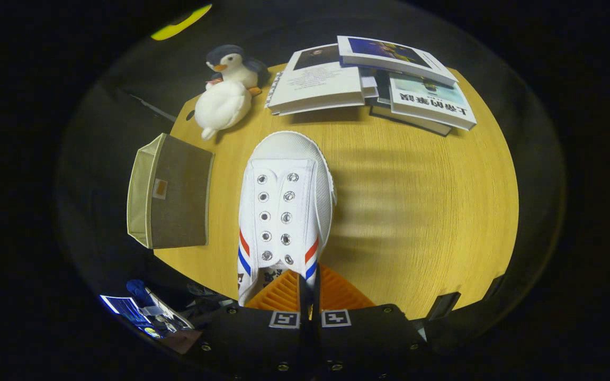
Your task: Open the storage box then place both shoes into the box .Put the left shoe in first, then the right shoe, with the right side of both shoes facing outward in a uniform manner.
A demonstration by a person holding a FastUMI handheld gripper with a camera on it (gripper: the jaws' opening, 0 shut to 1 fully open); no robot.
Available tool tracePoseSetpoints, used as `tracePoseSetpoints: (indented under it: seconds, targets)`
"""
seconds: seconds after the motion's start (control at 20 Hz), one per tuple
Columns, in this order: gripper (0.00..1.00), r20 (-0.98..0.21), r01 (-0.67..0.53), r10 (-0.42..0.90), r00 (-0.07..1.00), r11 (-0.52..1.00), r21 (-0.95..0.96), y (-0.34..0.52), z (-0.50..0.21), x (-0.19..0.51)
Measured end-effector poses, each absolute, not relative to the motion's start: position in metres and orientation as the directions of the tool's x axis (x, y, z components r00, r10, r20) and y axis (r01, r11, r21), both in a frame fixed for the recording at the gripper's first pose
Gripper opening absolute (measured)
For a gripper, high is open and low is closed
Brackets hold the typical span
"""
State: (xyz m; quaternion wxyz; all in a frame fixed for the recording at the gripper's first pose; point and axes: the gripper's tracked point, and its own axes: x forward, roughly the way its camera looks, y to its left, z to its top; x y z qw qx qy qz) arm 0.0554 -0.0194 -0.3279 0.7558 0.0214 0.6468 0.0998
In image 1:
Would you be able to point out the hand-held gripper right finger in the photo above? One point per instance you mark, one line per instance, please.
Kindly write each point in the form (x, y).
(368, 338)

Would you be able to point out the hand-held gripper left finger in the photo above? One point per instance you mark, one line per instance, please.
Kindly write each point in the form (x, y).
(252, 338)

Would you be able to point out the beige fabric storage box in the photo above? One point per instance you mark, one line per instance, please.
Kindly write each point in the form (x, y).
(178, 201)

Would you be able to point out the white striped canvas shoe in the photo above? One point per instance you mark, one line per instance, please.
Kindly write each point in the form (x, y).
(286, 174)

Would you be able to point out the dark block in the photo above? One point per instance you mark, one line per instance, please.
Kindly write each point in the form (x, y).
(442, 304)

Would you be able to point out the white side table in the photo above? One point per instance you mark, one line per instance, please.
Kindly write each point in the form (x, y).
(170, 312)

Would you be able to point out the blue cloth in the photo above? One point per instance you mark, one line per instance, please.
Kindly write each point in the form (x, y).
(136, 288)

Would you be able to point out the computer monitor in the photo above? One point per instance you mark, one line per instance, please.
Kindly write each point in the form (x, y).
(122, 307)

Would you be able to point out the dark flat book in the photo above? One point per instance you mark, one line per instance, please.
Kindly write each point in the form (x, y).
(411, 120)

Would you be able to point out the white duck plush toy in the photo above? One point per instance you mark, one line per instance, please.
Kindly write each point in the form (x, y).
(223, 106)

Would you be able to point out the book with pale teal cover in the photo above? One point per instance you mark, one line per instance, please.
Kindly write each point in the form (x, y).
(432, 100)

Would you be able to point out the white spiral notebook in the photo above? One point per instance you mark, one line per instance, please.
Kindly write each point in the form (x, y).
(272, 90)

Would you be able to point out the white book with dark photo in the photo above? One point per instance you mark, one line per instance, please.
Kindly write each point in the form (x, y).
(318, 82)

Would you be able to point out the grey penguin plush toy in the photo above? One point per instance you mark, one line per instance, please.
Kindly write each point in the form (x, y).
(233, 63)

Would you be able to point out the book with blue photo cover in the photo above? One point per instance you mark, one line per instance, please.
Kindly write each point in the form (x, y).
(389, 55)

